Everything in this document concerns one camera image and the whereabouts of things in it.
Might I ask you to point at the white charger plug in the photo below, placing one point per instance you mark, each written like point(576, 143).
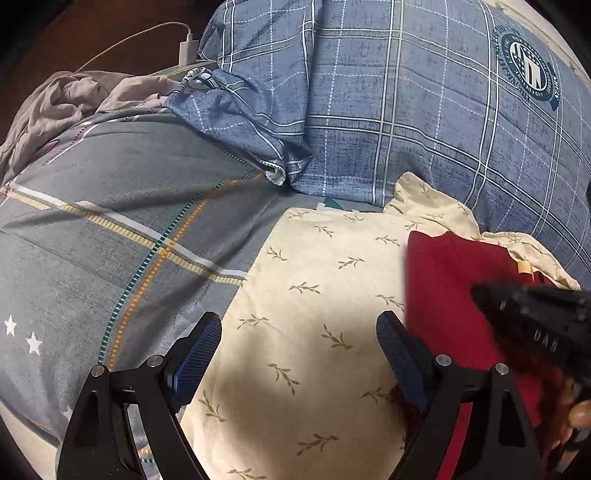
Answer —
point(188, 48)

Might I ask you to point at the dark red garment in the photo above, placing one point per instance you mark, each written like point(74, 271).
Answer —
point(443, 295)

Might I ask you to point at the small teal cloth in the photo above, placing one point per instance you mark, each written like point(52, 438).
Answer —
point(330, 204)

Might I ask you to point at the person's right hand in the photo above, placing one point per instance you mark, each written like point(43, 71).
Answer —
point(581, 415)

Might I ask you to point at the cream leaf-print pillow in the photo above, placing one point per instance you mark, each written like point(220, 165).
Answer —
point(323, 295)

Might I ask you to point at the crumpled grey-pink cloth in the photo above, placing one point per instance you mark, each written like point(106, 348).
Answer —
point(55, 101)

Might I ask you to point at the blue plaid quilt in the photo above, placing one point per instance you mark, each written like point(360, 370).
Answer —
point(392, 106)

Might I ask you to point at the grey plaid bed sheet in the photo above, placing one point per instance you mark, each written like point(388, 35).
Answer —
point(92, 240)

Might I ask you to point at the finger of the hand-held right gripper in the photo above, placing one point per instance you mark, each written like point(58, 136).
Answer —
point(531, 323)

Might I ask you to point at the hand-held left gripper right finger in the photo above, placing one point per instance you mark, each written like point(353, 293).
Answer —
point(400, 355)

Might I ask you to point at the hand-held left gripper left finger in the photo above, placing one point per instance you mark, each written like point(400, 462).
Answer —
point(198, 355)

